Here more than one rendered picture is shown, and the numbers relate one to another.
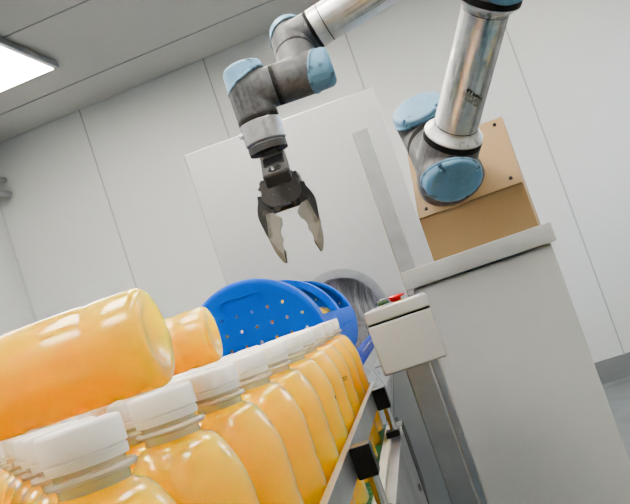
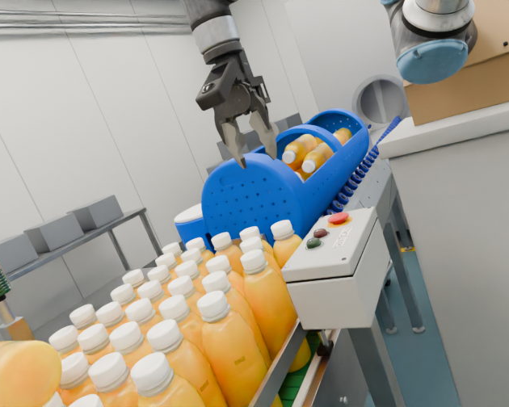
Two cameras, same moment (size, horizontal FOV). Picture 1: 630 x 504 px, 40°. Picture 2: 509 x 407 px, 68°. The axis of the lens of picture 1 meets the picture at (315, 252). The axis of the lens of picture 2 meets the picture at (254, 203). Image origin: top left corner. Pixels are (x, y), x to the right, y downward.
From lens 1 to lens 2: 0.94 m
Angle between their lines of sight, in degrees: 31
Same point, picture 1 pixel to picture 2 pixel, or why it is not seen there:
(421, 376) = not seen: hidden behind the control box
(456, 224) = (439, 92)
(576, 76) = not seen: outside the picture
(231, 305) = (228, 178)
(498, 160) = (495, 22)
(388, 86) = not seen: outside the picture
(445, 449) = (373, 374)
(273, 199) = (226, 110)
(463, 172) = (443, 56)
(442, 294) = (414, 164)
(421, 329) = (342, 297)
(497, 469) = (448, 303)
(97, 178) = (263, 12)
